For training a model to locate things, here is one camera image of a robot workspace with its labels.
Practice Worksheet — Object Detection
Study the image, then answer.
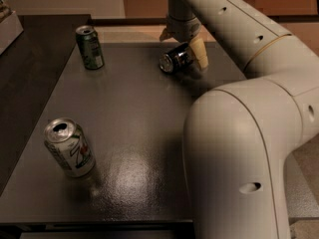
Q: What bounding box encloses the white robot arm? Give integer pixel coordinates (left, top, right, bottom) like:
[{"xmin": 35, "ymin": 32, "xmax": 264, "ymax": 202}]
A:
[{"xmin": 167, "ymin": 0, "xmax": 319, "ymax": 239}]

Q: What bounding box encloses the dark blue pepsi can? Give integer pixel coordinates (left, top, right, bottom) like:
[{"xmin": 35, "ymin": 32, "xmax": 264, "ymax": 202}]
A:
[{"xmin": 159, "ymin": 43, "xmax": 193, "ymax": 75}]

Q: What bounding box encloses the green soda can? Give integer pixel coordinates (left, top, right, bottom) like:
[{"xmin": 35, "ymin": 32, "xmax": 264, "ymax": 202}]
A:
[{"xmin": 76, "ymin": 25, "xmax": 104, "ymax": 70}]

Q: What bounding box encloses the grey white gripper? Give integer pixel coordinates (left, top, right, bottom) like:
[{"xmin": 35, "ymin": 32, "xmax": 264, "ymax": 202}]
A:
[{"xmin": 159, "ymin": 15, "xmax": 208, "ymax": 70}]

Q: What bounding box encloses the white 7up can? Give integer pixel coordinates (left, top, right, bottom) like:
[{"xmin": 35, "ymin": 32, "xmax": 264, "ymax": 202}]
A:
[{"xmin": 44, "ymin": 118, "xmax": 95, "ymax": 177}]

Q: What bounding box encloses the white box at left edge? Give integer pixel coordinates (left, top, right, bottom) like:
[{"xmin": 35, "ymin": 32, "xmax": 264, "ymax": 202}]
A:
[{"xmin": 0, "ymin": 0, "xmax": 24, "ymax": 55}]

